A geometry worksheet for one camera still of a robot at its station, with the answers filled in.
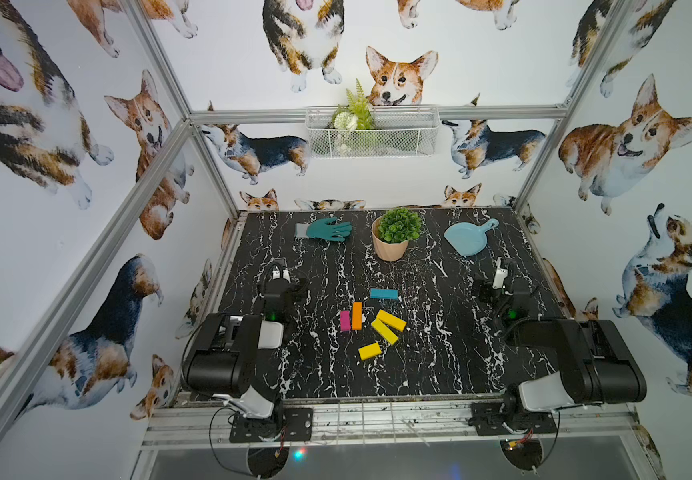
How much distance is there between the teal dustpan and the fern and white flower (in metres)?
0.52

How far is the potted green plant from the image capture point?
38.2 inches

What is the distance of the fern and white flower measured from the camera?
2.67 ft
